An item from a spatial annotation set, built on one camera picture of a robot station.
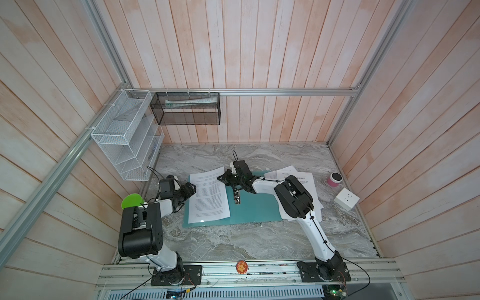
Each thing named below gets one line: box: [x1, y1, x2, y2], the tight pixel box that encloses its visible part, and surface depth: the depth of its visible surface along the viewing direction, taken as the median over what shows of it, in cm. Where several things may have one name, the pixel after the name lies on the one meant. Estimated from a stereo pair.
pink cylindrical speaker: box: [327, 171, 344, 187], surface depth 100 cm
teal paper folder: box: [182, 170, 282, 228], surface depth 91 cm
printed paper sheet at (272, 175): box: [263, 165, 298, 180], surface depth 107 cm
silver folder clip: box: [233, 188, 241, 205], surface depth 98 cm
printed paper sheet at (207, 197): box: [188, 166, 231, 224], surface depth 96 cm
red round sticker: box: [235, 260, 249, 275], surface depth 78 cm
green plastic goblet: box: [121, 193, 145, 210], surface depth 80 cm
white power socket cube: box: [333, 187, 360, 212], surface depth 94 cm
